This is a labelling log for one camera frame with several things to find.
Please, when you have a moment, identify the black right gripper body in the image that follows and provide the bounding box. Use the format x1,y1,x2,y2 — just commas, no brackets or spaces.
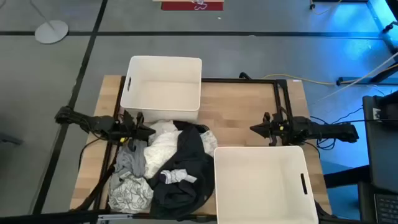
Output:
263,111,295,147

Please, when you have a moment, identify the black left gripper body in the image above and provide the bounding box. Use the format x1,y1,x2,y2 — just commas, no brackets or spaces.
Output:
108,110,147,144

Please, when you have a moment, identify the black printed hoodie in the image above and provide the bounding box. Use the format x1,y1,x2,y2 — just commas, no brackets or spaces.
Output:
147,120,217,220

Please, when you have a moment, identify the small grey white cloth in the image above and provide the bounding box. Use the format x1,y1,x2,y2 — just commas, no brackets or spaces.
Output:
160,168,198,185

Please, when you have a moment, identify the thin pale white garment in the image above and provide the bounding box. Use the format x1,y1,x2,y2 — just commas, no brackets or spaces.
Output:
200,129,218,157

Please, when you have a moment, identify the white grey patterned garment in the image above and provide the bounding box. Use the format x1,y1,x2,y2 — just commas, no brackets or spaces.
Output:
108,172,155,214

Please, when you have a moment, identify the white perforated plastic basket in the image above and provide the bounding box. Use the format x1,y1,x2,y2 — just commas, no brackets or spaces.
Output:
213,145,320,224
120,55,203,123

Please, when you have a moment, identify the black desk base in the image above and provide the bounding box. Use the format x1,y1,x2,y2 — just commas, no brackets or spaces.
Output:
323,164,374,224

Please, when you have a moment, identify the black floor stand foot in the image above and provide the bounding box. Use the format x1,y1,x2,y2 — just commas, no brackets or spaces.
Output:
335,62,398,86

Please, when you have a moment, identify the black desk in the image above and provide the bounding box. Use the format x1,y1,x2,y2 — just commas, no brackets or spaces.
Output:
362,90,398,194

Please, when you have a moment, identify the grey floor object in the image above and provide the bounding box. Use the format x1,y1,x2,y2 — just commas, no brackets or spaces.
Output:
0,132,24,146

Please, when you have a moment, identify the grey round floor stand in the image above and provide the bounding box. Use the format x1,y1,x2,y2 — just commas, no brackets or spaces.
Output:
29,0,70,45

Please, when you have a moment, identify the black keyboard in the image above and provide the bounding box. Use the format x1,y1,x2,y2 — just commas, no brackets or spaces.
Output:
374,193,398,224

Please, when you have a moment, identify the blue lit metal leg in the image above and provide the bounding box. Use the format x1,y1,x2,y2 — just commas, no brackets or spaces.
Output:
366,0,398,55

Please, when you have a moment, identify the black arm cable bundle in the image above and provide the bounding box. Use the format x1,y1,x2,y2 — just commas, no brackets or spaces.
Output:
303,107,364,152

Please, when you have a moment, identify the black aluminium frame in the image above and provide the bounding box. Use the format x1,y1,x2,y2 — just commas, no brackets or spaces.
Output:
0,74,330,224

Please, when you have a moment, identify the yellow floor cable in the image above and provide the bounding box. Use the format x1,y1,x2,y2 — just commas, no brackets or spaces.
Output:
262,73,340,86

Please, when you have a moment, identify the silver metal bracket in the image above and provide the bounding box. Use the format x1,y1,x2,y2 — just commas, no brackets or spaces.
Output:
98,213,134,222

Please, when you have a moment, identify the white floor cable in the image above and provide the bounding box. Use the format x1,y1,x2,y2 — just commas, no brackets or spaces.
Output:
309,51,398,106

